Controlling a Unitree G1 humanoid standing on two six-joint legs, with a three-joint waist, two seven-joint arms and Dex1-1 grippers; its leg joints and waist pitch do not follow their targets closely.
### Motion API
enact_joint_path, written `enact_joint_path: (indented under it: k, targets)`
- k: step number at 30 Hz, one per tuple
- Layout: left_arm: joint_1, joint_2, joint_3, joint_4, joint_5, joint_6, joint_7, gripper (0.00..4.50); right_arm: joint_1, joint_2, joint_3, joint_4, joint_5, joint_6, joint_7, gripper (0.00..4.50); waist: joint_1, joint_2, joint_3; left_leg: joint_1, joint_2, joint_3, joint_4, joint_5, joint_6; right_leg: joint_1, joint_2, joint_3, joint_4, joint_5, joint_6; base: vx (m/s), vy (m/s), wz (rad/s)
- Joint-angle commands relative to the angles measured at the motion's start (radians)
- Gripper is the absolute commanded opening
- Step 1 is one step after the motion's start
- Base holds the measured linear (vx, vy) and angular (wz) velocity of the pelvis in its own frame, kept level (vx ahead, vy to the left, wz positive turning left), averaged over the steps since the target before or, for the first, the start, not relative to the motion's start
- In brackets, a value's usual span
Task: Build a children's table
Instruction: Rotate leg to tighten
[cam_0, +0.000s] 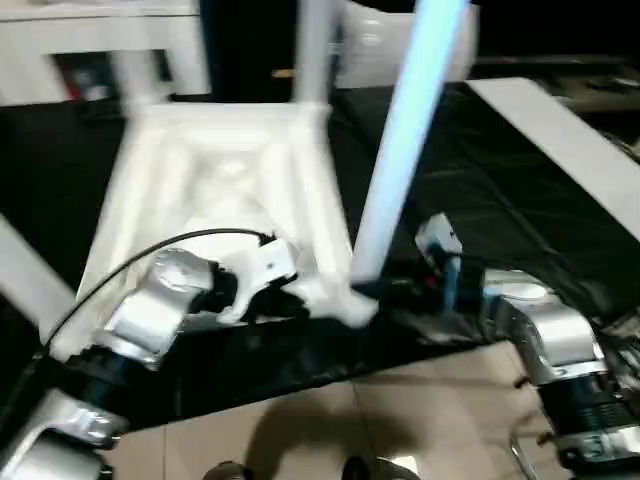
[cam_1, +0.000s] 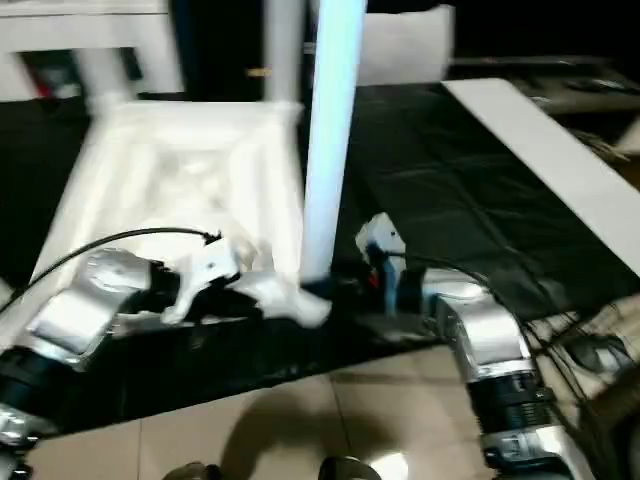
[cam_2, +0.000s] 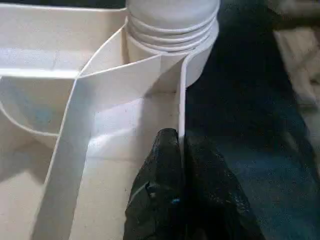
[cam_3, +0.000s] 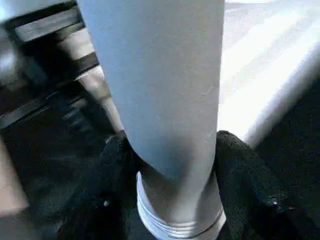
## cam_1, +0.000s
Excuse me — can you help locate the white plastic table top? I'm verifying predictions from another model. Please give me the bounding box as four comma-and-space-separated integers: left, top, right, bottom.
30, 98, 333, 331

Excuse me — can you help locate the black work mat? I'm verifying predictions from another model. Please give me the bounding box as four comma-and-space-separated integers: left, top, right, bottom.
0, 85, 640, 431

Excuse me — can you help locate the black wifi router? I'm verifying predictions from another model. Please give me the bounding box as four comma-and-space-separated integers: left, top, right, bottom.
570, 330, 636, 376

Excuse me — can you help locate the dark low tv stand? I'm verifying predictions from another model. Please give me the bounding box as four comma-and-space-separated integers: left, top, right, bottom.
450, 55, 640, 116

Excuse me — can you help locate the white cabinet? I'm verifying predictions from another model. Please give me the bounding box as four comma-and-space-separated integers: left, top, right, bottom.
0, 0, 186, 101

